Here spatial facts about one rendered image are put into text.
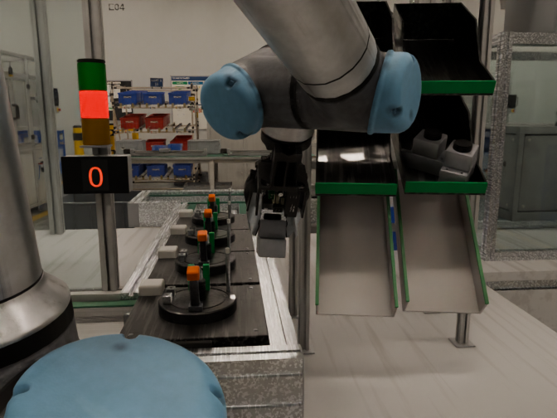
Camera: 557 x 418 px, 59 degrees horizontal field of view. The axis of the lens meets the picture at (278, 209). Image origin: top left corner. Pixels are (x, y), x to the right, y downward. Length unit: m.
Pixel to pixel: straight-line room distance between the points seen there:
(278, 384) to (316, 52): 0.53
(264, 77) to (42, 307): 0.30
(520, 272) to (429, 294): 0.76
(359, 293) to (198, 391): 0.59
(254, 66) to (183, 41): 11.08
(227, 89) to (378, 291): 0.49
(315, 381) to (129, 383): 0.64
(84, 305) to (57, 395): 0.77
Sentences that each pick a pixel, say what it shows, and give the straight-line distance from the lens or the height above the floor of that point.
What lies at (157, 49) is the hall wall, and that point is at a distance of 11.68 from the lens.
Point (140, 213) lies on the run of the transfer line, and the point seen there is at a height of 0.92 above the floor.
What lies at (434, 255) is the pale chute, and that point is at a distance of 0.94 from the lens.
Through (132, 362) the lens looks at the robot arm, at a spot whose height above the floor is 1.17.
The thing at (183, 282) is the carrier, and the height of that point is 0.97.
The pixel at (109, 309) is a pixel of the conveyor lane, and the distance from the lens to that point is 1.05.
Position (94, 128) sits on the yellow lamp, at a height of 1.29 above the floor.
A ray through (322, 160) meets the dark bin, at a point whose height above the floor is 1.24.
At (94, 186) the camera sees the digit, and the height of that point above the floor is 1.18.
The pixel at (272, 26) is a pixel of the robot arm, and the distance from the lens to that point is 0.37.
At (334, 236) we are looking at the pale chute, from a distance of 0.91.
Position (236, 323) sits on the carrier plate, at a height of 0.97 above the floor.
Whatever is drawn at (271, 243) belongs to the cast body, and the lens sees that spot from 0.79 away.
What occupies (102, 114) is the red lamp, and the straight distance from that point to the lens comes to 0.98.
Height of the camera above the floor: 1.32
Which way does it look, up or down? 11 degrees down
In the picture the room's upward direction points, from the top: straight up
